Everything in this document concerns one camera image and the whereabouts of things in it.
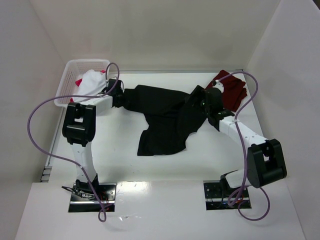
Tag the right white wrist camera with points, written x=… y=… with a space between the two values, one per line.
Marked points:
x=218 y=85

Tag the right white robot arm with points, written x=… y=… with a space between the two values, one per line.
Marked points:
x=264 y=158

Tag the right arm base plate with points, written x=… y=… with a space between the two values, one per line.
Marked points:
x=216 y=197

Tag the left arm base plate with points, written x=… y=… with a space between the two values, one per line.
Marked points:
x=85 y=202

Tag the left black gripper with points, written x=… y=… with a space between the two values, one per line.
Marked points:
x=119 y=97

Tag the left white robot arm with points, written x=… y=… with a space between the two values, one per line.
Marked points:
x=79 y=129

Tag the pink red t shirt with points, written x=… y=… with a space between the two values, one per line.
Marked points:
x=92 y=77

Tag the white plastic basket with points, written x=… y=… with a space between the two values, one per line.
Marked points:
x=73 y=71

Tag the black t shirt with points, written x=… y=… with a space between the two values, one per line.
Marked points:
x=170 y=120

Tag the white t shirt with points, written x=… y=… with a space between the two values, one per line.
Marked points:
x=86 y=89

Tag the folded dark red t shirt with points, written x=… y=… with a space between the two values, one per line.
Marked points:
x=233 y=93

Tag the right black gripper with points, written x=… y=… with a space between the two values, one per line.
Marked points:
x=197 y=94

